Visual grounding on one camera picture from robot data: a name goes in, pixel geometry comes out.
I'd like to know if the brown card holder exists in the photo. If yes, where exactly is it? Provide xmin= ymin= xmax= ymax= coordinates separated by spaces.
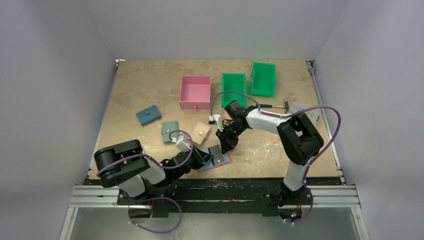
xmin=197 ymin=144 xmax=232 ymax=172

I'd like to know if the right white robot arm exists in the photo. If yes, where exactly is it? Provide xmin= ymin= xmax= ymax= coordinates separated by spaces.
xmin=208 ymin=100 xmax=324 ymax=200

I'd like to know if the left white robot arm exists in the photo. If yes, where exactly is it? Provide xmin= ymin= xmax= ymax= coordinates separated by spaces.
xmin=93 ymin=140 xmax=214 ymax=198

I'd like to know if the cream card holder with snap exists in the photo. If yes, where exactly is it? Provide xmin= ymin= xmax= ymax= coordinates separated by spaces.
xmin=189 ymin=122 xmax=211 ymax=145

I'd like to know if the green card holder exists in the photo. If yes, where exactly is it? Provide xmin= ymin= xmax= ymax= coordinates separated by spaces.
xmin=161 ymin=121 xmax=179 ymax=144

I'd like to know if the blue card holder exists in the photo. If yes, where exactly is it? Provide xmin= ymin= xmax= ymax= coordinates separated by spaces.
xmin=135 ymin=105 xmax=162 ymax=126

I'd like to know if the left green bin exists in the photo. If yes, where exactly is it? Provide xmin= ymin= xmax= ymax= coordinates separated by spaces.
xmin=221 ymin=73 xmax=247 ymax=108

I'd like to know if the green bin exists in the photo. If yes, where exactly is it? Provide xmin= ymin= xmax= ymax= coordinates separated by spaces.
xmin=221 ymin=73 xmax=247 ymax=108
xmin=249 ymin=62 xmax=277 ymax=97

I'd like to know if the right green bin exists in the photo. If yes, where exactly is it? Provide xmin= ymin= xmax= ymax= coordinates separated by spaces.
xmin=249 ymin=62 xmax=277 ymax=97

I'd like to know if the pink open box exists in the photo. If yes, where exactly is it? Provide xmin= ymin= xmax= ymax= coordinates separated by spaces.
xmin=179 ymin=75 xmax=211 ymax=111

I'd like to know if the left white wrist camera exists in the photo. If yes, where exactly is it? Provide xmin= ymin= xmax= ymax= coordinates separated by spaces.
xmin=172 ymin=134 xmax=191 ymax=152

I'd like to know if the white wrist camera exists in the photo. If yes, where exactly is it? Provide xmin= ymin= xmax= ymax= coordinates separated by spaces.
xmin=172 ymin=134 xmax=191 ymax=152
xmin=208 ymin=114 xmax=223 ymax=126

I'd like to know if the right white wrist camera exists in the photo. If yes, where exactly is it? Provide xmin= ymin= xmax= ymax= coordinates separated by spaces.
xmin=208 ymin=114 xmax=223 ymax=126

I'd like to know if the black handled hammer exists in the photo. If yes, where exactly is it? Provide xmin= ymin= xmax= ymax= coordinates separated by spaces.
xmin=260 ymin=101 xmax=290 ymax=113

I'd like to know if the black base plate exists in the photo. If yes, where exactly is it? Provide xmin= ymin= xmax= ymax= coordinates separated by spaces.
xmin=82 ymin=177 xmax=342 ymax=219

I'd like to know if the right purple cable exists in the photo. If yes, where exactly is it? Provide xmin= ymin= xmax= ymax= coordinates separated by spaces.
xmin=210 ymin=91 xmax=342 ymax=226

